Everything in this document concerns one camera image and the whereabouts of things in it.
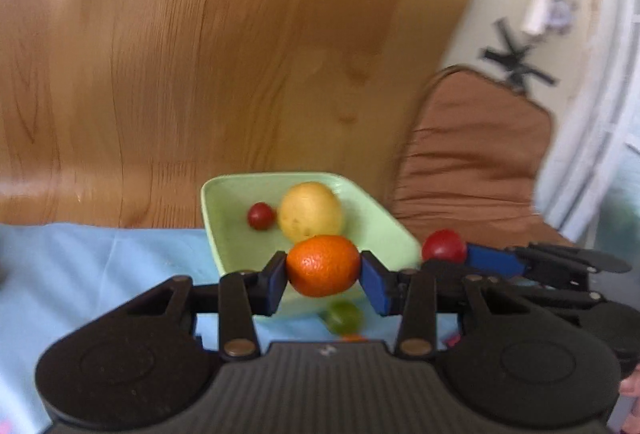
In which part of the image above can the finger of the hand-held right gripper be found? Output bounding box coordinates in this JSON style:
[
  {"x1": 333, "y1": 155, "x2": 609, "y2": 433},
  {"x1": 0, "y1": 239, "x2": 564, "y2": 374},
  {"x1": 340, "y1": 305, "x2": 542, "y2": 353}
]
[
  {"x1": 466, "y1": 241, "x2": 633, "y2": 289},
  {"x1": 422, "y1": 259, "x2": 603, "y2": 307}
]

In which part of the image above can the black tape cross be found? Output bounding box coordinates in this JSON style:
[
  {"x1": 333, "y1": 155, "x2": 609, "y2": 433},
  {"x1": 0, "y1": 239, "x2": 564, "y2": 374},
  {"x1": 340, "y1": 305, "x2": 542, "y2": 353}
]
[{"x1": 480, "y1": 18, "x2": 559, "y2": 91}]

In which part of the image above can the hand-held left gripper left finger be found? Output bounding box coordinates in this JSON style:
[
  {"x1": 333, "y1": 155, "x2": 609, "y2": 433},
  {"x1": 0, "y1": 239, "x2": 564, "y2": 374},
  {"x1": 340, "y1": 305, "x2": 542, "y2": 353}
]
[{"x1": 122, "y1": 251, "x2": 288, "y2": 361}]

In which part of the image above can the white window frame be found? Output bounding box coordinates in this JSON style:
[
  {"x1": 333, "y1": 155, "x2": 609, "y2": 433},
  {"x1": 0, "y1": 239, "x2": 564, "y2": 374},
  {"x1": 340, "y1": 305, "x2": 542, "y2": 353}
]
[{"x1": 534, "y1": 0, "x2": 640, "y2": 235}]

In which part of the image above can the red cherry tomato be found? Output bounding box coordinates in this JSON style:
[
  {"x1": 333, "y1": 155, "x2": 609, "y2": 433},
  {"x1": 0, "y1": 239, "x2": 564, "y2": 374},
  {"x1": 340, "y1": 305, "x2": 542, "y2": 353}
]
[
  {"x1": 421, "y1": 229, "x2": 468, "y2": 265},
  {"x1": 247, "y1": 202, "x2": 277, "y2": 231}
]

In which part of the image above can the brown seat cushion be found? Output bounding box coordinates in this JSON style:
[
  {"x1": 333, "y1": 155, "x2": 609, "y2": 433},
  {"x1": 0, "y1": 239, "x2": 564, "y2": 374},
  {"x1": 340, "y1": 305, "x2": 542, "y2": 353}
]
[{"x1": 390, "y1": 64, "x2": 576, "y2": 250}]

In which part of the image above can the yellow pear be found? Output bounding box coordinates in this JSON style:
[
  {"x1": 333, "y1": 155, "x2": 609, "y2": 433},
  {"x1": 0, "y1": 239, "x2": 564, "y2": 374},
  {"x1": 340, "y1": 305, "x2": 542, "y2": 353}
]
[{"x1": 277, "y1": 181, "x2": 345, "y2": 240}]

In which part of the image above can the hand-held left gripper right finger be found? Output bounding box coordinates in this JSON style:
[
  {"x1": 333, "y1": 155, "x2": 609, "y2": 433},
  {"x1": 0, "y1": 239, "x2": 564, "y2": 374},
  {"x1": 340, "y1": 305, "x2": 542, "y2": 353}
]
[{"x1": 360, "y1": 250, "x2": 526, "y2": 360}]

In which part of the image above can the green citrus fruit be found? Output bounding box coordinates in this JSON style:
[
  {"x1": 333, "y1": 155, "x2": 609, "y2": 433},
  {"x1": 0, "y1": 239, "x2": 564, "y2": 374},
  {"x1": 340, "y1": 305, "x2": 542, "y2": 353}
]
[{"x1": 324, "y1": 299, "x2": 363, "y2": 335}]

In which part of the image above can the light green bowl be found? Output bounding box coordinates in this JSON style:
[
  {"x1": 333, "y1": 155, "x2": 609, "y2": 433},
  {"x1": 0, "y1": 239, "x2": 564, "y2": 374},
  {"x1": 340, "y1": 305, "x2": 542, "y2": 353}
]
[{"x1": 200, "y1": 171, "x2": 423, "y2": 320}]

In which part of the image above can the printed blue blanket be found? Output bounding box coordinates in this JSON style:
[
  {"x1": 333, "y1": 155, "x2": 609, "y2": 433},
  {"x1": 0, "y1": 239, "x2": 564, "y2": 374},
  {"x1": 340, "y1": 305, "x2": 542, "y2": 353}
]
[{"x1": 0, "y1": 221, "x2": 466, "y2": 434}]

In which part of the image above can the person's right hand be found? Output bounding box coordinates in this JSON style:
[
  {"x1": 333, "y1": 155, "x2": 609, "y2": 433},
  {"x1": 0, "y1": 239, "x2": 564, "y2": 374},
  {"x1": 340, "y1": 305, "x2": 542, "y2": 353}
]
[{"x1": 619, "y1": 364, "x2": 640, "y2": 434}]

